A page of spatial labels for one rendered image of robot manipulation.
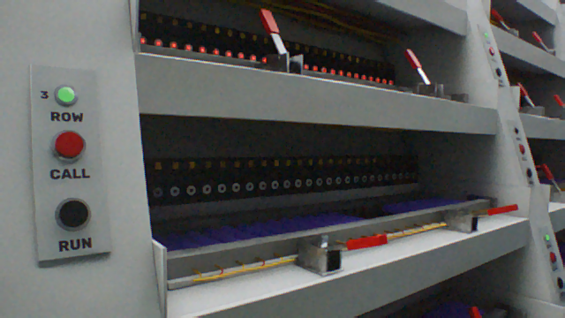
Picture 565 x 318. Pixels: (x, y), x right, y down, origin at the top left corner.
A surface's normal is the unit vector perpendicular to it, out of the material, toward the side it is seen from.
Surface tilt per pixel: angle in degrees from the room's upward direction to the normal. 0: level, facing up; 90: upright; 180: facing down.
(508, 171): 90
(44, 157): 90
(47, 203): 90
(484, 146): 90
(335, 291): 109
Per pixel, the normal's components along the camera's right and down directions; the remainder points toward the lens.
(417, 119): 0.61, 0.07
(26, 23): 0.59, -0.26
